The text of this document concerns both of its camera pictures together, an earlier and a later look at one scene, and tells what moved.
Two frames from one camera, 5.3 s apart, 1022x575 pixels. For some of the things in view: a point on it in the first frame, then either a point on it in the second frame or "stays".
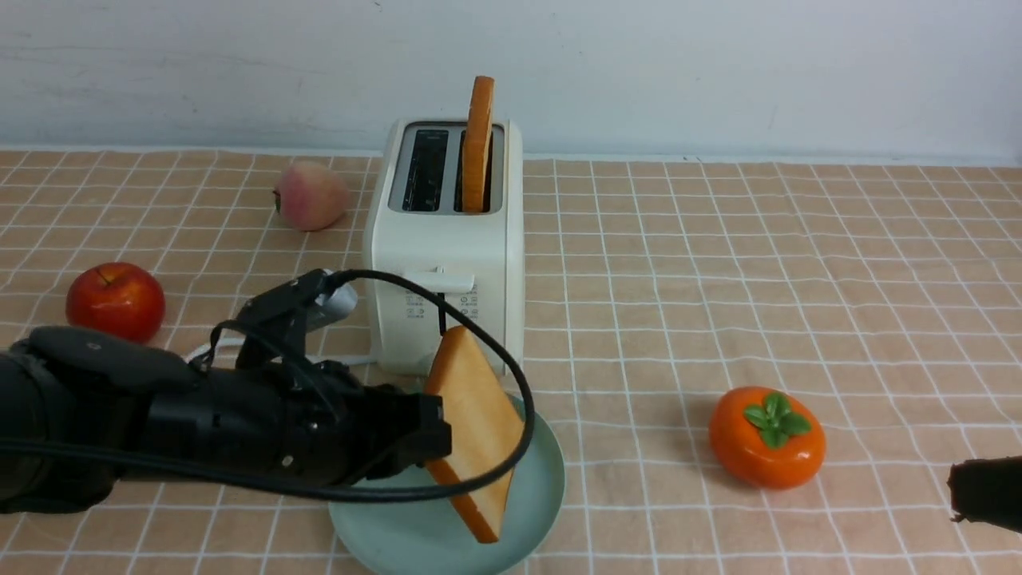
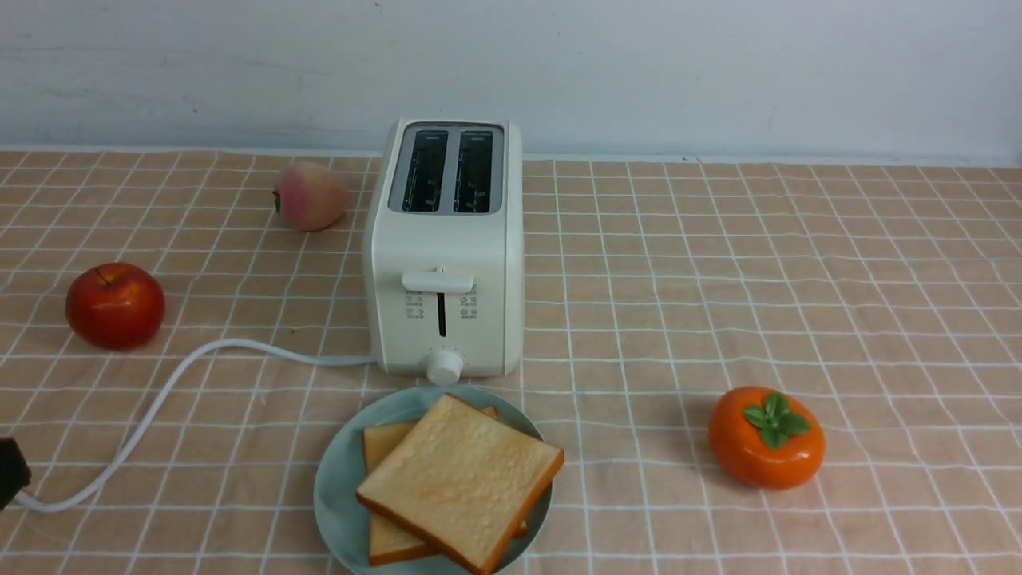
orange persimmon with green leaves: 766,438 stays
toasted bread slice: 476,144 -> 464,481
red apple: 117,298 stays
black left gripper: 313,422 -> 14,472
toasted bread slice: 487,431 -> 390,540
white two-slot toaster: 414,224 stays
